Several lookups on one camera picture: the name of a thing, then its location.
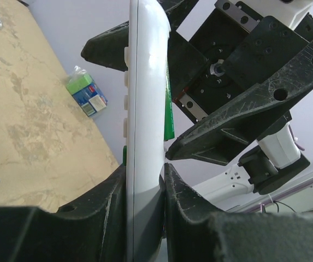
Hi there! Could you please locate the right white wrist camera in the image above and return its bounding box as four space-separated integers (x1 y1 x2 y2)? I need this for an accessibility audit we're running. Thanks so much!
242 0 313 31

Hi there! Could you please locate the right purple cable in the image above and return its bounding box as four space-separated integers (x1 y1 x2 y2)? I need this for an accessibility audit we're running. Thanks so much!
287 125 306 152

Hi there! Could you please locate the long white remote control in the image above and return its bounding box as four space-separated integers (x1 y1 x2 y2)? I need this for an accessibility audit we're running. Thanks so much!
122 0 172 262

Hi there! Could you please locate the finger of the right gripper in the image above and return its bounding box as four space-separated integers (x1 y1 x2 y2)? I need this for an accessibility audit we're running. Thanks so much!
81 1 198 72

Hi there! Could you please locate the aluminium frame rail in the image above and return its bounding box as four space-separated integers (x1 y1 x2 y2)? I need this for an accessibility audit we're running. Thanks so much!
226 172 313 212

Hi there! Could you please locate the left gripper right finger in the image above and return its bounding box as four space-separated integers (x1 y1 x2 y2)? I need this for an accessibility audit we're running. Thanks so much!
164 164 313 261

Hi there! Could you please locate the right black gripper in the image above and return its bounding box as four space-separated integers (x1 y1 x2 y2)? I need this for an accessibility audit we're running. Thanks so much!
166 1 313 166

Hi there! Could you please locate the green blue sponge pack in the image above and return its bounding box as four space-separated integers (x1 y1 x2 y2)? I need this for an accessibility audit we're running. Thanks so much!
66 65 108 117

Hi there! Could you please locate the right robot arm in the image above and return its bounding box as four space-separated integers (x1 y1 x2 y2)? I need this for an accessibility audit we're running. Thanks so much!
81 1 313 215

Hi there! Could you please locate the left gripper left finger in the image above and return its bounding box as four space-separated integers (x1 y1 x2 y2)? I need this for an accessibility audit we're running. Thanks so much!
0 165 126 261

